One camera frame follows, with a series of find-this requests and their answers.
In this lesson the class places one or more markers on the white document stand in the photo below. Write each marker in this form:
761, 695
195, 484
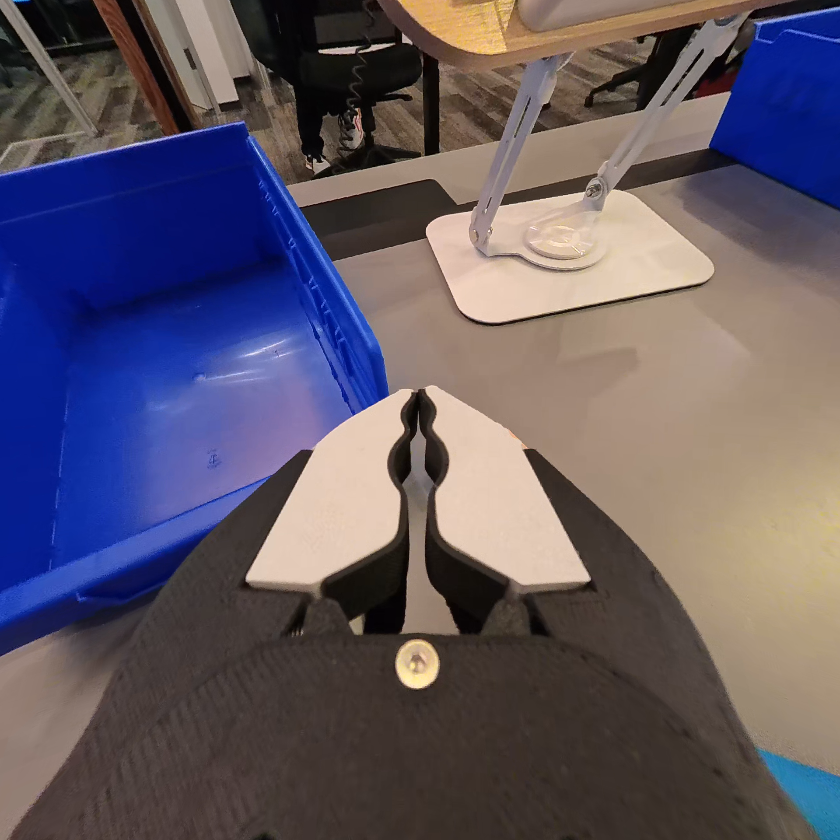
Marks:
656, 269

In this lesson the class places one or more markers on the brown wooden table leg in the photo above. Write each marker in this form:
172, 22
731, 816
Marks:
151, 72

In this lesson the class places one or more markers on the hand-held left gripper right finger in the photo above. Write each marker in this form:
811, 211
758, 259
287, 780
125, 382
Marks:
505, 512

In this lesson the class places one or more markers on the black table leg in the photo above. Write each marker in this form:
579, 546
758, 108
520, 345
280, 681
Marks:
431, 105

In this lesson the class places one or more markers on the blue wooden block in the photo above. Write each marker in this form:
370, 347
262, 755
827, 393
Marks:
807, 781

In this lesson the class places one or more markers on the blue plastic bin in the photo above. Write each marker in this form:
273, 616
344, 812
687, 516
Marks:
164, 394
787, 118

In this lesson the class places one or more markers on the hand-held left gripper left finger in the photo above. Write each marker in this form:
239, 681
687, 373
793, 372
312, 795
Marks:
328, 512

